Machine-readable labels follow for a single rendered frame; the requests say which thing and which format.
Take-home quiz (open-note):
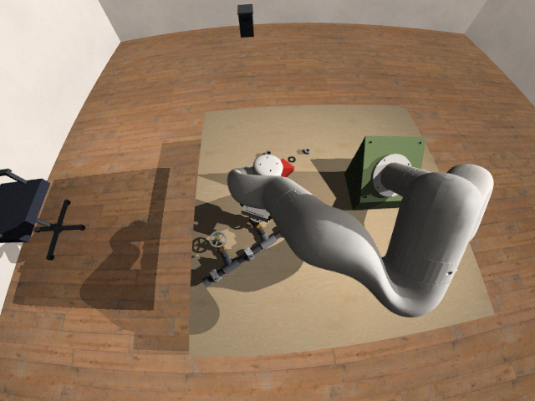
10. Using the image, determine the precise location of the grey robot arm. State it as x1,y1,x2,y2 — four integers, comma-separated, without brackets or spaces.
228,154,493,317

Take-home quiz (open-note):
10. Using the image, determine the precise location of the dark red flat block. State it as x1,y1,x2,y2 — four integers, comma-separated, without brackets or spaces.
281,159,294,177

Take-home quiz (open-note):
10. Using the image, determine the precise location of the grey t-shaped pipe manifold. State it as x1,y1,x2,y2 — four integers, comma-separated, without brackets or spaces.
201,216,283,287

